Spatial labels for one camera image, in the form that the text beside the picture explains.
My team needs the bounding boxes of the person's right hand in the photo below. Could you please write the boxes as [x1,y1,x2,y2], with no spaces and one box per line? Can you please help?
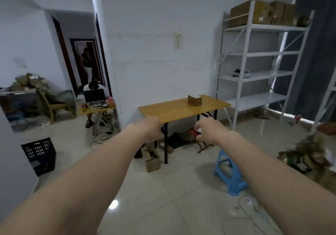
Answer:
[195,116,229,146]

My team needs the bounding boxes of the person's left hand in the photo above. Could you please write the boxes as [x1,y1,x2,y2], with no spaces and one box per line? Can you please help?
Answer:
[130,116,165,144]

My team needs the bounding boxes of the brown cardboard box white label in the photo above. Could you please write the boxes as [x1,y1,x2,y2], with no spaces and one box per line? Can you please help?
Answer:
[188,95,203,107]

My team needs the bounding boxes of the person's left forearm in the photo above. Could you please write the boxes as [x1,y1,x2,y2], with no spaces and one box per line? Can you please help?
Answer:
[0,126,146,235]

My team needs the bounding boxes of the person's right forearm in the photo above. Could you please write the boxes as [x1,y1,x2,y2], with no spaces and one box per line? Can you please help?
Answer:
[216,131,336,235]

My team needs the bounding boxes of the small open cardboard carton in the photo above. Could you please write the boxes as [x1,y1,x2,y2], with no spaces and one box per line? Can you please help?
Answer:
[159,142,174,154]

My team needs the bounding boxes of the taped brown cardboard carton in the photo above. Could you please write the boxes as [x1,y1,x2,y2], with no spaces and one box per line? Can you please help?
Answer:
[141,145,161,173]

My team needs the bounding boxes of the large brown cardboard carton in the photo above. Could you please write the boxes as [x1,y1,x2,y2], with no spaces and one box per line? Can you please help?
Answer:
[230,0,271,28]

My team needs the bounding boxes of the narrow brown cardboard carton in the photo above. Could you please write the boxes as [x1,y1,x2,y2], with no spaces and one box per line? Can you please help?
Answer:
[269,1,286,25]
[282,3,296,26]

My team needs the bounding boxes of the red wooden stool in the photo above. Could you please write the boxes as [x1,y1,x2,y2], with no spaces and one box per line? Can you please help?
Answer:
[188,128,213,154]

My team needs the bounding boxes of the wooden table black legs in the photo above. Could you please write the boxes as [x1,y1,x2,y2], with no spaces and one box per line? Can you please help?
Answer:
[138,94,231,164]

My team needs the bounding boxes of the blue plastic stool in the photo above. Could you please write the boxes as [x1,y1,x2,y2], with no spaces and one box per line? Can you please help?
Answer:
[213,149,249,196]

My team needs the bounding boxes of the black laptop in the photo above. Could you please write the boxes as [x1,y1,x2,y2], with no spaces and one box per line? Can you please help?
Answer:
[84,89,107,106]

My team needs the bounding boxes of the small wooden folding table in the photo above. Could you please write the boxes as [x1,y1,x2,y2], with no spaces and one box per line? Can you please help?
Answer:
[78,103,117,135]

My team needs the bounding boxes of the wooden chair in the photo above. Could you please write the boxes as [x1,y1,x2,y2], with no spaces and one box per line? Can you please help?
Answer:
[36,87,77,124]

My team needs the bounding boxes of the white metal shelf rack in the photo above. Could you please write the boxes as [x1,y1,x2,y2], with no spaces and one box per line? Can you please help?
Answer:
[311,69,336,133]
[215,0,315,130]

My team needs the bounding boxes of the black plastic crate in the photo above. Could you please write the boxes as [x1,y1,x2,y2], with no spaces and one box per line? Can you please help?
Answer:
[21,137,57,176]

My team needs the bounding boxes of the heap of cartons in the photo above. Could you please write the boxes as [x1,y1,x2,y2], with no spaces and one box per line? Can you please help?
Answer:
[10,73,45,92]

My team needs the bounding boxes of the dark curtain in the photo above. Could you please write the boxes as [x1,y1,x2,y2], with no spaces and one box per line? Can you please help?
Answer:
[270,0,336,122]

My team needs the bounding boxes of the white wall socket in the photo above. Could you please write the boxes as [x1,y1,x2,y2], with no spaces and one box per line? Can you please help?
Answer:
[174,32,183,50]

